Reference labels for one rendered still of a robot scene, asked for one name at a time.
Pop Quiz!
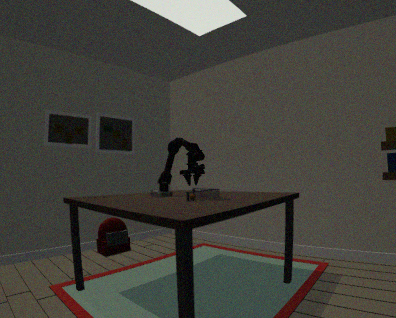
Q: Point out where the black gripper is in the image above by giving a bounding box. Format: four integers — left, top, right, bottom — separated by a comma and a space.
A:
180, 161, 205, 186

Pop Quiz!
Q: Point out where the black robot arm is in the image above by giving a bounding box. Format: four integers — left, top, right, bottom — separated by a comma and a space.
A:
157, 137, 205, 192

